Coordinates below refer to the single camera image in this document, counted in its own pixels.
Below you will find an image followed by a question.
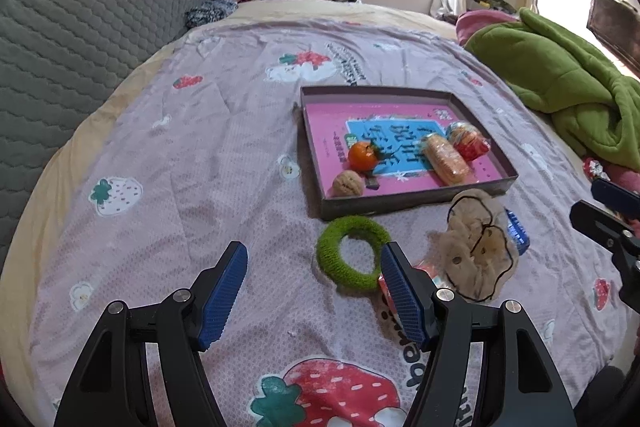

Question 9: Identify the red snack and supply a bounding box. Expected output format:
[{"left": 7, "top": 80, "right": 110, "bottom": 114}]
[{"left": 446, "top": 122, "right": 492, "bottom": 162}]

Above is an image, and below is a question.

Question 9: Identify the red foil wrapped candy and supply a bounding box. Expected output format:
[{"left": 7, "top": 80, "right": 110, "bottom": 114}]
[{"left": 582, "top": 157, "right": 612, "bottom": 182}]

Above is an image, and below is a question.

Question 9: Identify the purple strawberry print bed sheet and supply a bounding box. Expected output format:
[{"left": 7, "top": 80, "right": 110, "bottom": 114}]
[{"left": 30, "top": 18, "right": 640, "bottom": 427}]

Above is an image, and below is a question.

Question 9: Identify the blue snack packet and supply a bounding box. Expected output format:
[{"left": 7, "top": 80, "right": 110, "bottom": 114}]
[{"left": 502, "top": 208, "right": 531, "bottom": 256}]

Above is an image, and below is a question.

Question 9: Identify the blue egg-shaped candy toy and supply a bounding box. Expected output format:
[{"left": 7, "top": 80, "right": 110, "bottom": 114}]
[{"left": 377, "top": 259, "right": 453, "bottom": 323}]

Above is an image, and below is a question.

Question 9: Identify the dark wooden frame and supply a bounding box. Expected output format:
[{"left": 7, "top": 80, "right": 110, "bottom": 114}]
[{"left": 587, "top": 0, "right": 640, "bottom": 80}]

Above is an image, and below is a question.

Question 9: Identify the grey quilted headboard cover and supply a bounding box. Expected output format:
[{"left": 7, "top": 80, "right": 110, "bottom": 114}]
[{"left": 0, "top": 0, "right": 213, "bottom": 253}]

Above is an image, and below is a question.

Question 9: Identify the beige hair scrunchie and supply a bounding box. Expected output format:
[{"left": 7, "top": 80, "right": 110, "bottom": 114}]
[{"left": 432, "top": 188, "right": 521, "bottom": 303}]

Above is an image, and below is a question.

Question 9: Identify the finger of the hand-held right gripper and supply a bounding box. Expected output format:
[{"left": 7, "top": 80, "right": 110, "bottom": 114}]
[
  {"left": 591, "top": 178, "right": 640, "bottom": 220},
  {"left": 570, "top": 201, "right": 640, "bottom": 303}
]

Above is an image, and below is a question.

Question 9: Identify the green fleece blanket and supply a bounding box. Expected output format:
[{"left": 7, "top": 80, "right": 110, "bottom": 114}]
[{"left": 462, "top": 7, "right": 640, "bottom": 172}]

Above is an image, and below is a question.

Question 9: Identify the clear packet of orange crackers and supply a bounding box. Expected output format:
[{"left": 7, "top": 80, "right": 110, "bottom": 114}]
[{"left": 422, "top": 133, "right": 473, "bottom": 186}]

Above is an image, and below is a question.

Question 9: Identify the green fuzzy hair ring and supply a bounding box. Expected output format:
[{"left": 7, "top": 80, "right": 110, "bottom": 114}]
[{"left": 316, "top": 215, "right": 393, "bottom": 292}]

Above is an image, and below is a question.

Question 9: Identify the shallow brown cardboard box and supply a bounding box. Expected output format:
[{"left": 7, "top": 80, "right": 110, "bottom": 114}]
[{"left": 299, "top": 85, "right": 520, "bottom": 222}]

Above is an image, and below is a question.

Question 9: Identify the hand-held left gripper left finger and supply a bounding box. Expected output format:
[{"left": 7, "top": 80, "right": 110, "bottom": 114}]
[{"left": 54, "top": 241, "right": 249, "bottom": 427}]

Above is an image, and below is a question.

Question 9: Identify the mandarin orange with leaves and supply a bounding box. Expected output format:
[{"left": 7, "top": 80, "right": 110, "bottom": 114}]
[{"left": 347, "top": 141, "right": 393, "bottom": 172}]

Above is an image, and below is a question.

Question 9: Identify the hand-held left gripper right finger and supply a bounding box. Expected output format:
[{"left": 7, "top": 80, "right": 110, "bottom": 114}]
[{"left": 380, "top": 241, "right": 578, "bottom": 427}]

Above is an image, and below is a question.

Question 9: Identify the dark floral cloth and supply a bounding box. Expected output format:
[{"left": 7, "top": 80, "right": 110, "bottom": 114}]
[{"left": 185, "top": 0, "right": 240, "bottom": 29}]

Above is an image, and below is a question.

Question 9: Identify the walnut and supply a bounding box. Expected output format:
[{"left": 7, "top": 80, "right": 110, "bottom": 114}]
[{"left": 332, "top": 171, "right": 366, "bottom": 198}]

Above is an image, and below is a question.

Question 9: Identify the pink pillow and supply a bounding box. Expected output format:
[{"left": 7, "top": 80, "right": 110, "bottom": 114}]
[{"left": 602, "top": 162, "right": 640, "bottom": 198}]

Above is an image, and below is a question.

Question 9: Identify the pink blanket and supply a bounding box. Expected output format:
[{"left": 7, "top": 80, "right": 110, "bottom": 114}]
[{"left": 455, "top": 9, "right": 523, "bottom": 48}]

